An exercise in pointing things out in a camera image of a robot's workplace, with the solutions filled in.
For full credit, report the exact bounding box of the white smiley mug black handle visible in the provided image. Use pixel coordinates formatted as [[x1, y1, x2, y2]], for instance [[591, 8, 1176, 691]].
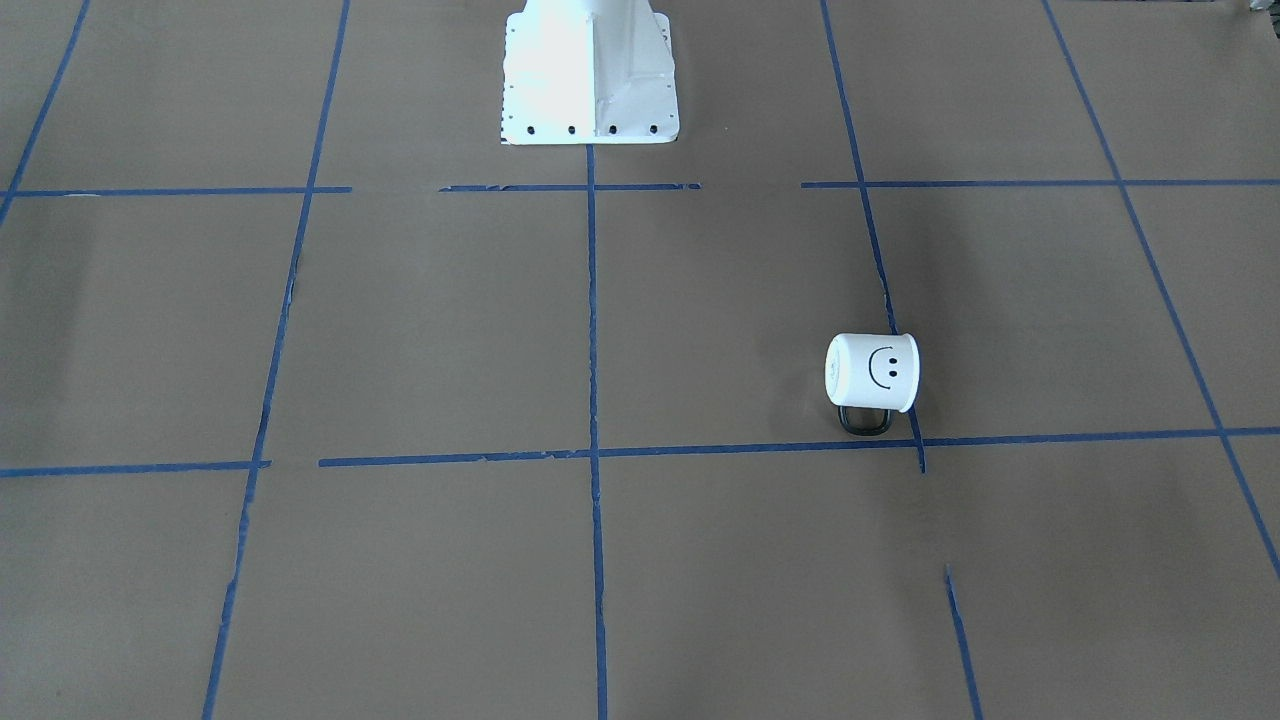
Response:
[[823, 333, 922, 437]]

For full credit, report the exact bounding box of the white camera stand pedestal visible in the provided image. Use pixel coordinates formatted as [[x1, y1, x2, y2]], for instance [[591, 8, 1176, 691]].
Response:
[[499, 1, 681, 146]]

